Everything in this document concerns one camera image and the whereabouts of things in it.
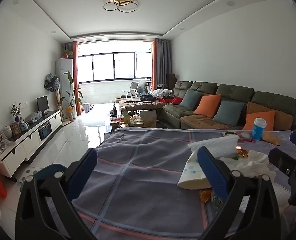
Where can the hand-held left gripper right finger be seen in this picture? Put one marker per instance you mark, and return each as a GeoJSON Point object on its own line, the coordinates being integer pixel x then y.
{"type": "Point", "coordinates": [212, 173]}

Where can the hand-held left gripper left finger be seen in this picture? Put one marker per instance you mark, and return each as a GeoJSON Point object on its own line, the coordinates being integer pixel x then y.
{"type": "Point", "coordinates": [83, 171]}

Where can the white blue-dotted paper cup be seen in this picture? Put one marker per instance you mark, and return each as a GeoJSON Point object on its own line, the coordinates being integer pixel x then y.
{"type": "Point", "coordinates": [194, 176]}

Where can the gold snack package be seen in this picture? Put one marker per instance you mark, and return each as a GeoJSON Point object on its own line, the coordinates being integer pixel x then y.
{"type": "Point", "coordinates": [272, 138]}

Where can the green snack wrapper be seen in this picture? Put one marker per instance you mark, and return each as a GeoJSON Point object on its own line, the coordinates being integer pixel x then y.
{"type": "Point", "coordinates": [216, 201]}

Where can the gold wrapper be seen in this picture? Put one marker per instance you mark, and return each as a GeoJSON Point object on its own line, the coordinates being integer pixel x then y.
{"type": "Point", "coordinates": [242, 153]}

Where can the orange snack wrapper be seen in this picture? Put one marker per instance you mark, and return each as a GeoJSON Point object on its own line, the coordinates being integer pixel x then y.
{"type": "Point", "coordinates": [205, 195]}

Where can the white foam sheet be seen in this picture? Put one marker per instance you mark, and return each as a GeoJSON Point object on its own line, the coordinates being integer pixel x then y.
{"type": "Point", "coordinates": [212, 145]}

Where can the white foam net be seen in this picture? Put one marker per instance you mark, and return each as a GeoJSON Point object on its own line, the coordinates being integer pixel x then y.
{"type": "Point", "coordinates": [281, 192]}

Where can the white tissue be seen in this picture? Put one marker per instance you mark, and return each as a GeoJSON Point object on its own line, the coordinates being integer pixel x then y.
{"type": "Point", "coordinates": [250, 163]}

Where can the blue paper cup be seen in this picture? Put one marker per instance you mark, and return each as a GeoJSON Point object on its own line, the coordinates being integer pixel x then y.
{"type": "Point", "coordinates": [259, 130]}

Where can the orange cushion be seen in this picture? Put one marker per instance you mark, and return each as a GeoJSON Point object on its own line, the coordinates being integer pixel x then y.
{"type": "Point", "coordinates": [255, 121]}
{"type": "Point", "coordinates": [207, 105]}

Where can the checkered grey blanket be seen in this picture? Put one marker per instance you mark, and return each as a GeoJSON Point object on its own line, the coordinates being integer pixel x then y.
{"type": "Point", "coordinates": [138, 170]}

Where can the white foam tray with holes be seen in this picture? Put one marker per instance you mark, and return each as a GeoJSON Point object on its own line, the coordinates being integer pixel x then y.
{"type": "Point", "coordinates": [28, 173]}

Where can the white TV cabinet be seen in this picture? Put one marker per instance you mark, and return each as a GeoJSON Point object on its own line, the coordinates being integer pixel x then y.
{"type": "Point", "coordinates": [33, 135]}

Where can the group of glass jars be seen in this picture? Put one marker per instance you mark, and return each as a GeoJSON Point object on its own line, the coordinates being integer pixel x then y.
{"type": "Point", "coordinates": [124, 124]}

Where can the grey-blue cushion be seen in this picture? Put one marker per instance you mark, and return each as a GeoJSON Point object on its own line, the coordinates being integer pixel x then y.
{"type": "Point", "coordinates": [190, 98]}
{"type": "Point", "coordinates": [227, 112]}

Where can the white pedal bin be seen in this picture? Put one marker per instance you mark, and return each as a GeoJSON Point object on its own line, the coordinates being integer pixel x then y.
{"type": "Point", "coordinates": [87, 107]}

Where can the glass coffee table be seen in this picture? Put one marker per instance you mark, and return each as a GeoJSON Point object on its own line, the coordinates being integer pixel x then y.
{"type": "Point", "coordinates": [135, 129]}

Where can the clear plastic bag bundle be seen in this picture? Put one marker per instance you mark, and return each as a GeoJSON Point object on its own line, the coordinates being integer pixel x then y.
{"type": "Point", "coordinates": [35, 116]}

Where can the blue white ceramic jar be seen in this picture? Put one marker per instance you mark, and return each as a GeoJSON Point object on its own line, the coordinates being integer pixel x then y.
{"type": "Point", "coordinates": [24, 125]}

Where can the black monitor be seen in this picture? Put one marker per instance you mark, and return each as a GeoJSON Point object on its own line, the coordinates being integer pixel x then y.
{"type": "Point", "coordinates": [42, 103]}

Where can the green sofa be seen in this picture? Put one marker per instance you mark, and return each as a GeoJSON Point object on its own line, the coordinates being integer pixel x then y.
{"type": "Point", "coordinates": [235, 92]}

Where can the brown paper bag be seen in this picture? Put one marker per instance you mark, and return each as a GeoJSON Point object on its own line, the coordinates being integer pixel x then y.
{"type": "Point", "coordinates": [148, 118]}

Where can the brown ottoman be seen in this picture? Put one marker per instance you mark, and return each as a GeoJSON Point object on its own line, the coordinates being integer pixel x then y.
{"type": "Point", "coordinates": [138, 104]}

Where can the red box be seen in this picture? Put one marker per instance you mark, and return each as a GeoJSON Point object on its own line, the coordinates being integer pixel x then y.
{"type": "Point", "coordinates": [165, 100]}

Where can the glass ornament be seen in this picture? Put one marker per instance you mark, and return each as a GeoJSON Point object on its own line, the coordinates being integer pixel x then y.
{"type": "Point", "coordinates": [1, 141]}

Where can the vase with green branches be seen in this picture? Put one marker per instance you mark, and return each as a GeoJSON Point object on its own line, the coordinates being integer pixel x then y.
{"type": "Point", "coordinates": [16, 110]}

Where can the orange grey curtain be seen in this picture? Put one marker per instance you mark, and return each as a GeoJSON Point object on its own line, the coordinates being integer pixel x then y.
{"type": "Point", "coordinates": [159, 62]}
{"type": "Point", "coordinates": [75, 80]}

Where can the tall leafy plant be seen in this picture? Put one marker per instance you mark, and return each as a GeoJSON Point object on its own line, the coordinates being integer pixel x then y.
{"type": "Point", "coordinates": [69, 78]}

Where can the covered standing fan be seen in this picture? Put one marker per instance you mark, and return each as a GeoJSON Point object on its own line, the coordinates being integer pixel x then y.
{"type": "Point", "coordinates": [50, 81]}

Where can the white office chair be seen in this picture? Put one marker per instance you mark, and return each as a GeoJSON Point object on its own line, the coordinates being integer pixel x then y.
{"type": "Point", "coordinates": [133, 88]}

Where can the black clothes pile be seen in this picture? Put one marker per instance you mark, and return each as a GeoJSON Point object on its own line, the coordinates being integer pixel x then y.
{"type": "Point", "coordinates": [148, 97]}

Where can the white round fan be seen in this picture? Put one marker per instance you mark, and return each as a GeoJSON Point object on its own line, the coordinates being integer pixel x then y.
{"type": "Point", "coordinates": [141, 90]}

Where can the wooden speaker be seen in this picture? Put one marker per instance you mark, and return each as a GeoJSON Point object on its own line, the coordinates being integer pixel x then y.
{"type": "Point", "coordinates": [170, 80]}

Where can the large window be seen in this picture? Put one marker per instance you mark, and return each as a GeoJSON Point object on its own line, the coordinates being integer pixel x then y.
{"type": "Point", "coordinates": [103, 67]}

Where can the white standing air conditioner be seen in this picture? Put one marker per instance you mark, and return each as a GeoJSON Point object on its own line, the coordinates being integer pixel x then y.
{"type": "Point", "coordinates": [63, 67]}

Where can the small green potted plant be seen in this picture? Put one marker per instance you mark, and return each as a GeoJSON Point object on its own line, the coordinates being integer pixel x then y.
{"type": "Point", "coordinates": [66, 54]}

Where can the wooden picture frame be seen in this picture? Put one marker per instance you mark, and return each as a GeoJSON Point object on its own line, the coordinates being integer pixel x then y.
{"type": "Point", "coordinates": [15, 128]}

